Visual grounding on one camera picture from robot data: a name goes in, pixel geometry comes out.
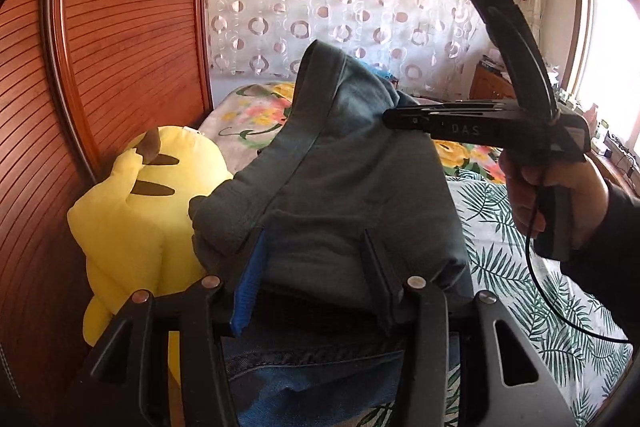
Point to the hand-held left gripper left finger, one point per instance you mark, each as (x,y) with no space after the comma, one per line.
(247,282)

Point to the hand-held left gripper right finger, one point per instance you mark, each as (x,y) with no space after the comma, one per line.
(382,287)

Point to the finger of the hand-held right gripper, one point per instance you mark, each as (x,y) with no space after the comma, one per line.
(410,118)

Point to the grey-green pants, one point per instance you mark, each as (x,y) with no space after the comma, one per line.
(350,187)

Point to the person's right forearm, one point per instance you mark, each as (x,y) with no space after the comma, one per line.
(620,257)

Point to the person's right hand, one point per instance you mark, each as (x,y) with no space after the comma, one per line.
(590,202)

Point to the blue plastic pack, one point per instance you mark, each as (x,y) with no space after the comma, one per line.
(382,73)

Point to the wooden cabinet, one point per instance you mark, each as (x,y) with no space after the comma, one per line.
(487,82)

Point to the blue denim jeans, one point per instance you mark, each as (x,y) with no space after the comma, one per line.
(310,382)

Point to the leaf print bedsheet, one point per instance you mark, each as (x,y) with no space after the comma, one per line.
(500,257)

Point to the yellow plush toy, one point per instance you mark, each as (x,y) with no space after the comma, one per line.
(130,227)

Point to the window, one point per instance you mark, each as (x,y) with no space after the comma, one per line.
(610,32)

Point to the floral blanket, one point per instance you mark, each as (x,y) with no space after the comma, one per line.
(250,112)

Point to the wooden headboard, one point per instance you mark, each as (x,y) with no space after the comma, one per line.
(125,32)

